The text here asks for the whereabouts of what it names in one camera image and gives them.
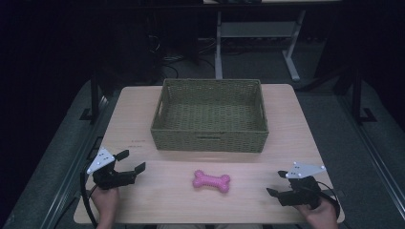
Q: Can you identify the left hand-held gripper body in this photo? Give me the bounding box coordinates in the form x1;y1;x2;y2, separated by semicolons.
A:
86;147;137;191

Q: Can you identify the black metal stand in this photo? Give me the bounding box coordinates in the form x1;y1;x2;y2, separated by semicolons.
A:
351;67;378;124
78;71;103;124

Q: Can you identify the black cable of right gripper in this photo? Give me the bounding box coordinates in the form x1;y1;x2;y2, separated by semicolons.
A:
316;180;341;219

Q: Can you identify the tangle of floor cables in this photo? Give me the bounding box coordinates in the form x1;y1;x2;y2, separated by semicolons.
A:
148;33;218;80

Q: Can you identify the green woven basket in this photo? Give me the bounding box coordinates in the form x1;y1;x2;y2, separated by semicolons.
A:
150;78;269;154

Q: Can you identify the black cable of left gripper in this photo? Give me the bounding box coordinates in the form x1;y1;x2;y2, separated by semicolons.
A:
78;161;99;229

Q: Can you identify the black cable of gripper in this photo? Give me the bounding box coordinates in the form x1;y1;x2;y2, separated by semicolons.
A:
316;180;341;219
78;161;99;229

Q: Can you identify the pink bone-shaped chew toy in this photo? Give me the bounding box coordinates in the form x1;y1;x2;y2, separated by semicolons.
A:
191;169;231;194

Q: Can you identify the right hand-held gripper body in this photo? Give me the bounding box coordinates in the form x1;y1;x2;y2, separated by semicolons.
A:
276;160;327;211

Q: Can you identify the metal floor rail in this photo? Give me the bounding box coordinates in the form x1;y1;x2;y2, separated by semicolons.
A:
336;94;405;221
38;94;111;229

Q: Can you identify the white metal desk frame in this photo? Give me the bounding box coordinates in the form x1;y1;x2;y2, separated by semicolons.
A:
214;9;308;83

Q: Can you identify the person's right hand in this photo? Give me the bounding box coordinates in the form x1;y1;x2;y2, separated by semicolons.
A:
293;198;339;229

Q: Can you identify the person's left hand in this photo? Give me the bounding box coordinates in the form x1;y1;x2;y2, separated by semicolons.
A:
90;186;121;229

